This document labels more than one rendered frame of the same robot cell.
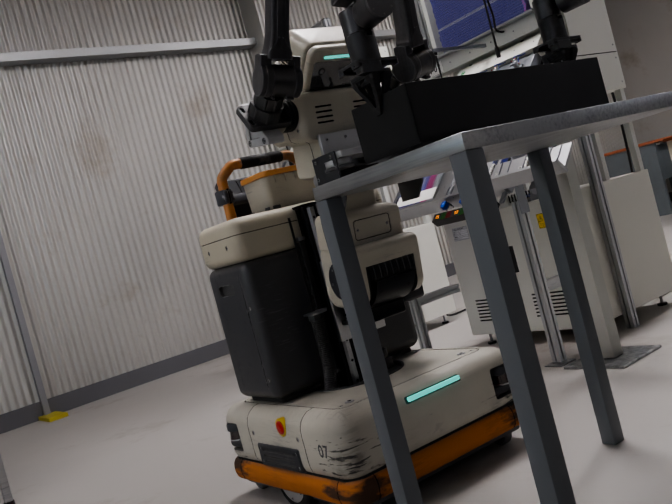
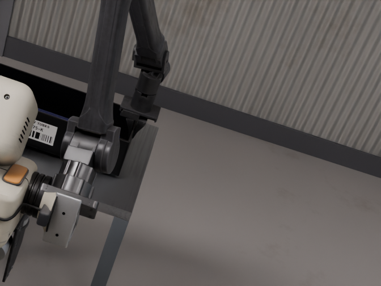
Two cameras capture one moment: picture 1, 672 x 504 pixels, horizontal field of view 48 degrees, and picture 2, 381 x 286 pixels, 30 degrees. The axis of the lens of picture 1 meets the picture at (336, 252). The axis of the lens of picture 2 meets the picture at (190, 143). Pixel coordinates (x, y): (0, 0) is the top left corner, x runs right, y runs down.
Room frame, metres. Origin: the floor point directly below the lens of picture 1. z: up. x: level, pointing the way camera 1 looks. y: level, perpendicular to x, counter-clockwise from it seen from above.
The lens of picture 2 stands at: (2.77, 0.79, 1.90)
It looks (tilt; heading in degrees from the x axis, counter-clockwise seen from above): 31 degrees down; 210
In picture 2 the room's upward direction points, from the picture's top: 21 degrees clockwise
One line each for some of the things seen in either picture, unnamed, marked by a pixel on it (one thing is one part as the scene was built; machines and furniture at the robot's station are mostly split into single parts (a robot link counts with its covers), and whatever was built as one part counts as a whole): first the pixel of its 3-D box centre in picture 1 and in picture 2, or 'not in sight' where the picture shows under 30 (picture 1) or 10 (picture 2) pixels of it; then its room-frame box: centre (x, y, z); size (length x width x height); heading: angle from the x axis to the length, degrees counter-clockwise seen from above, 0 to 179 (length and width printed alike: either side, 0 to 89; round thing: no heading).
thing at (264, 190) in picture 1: (286, 188); not in sight; (2.31, 0.10, 0.87); 0.23 x 0.15 x 0.11; 124
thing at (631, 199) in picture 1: (558, 260); not in sight; (3.53, -1.00, 0.31); 0.70 x 0.65 x 0.62; 36
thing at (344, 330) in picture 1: (385, 283); not in sight; (2.11, -0.11, 0.53); 0.28 x 0.27 x 0.25; 124
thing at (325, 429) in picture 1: (368, 415); not in sight; (2.21, 0.03, 0.16); 0.67 x 0.64 x 0.25; 34
